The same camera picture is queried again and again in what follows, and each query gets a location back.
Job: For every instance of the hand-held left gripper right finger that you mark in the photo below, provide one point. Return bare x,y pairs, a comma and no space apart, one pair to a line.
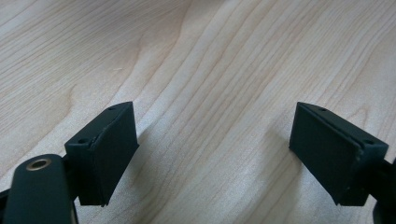
330,152

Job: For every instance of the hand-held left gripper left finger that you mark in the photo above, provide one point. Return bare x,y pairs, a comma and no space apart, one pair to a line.
106,155

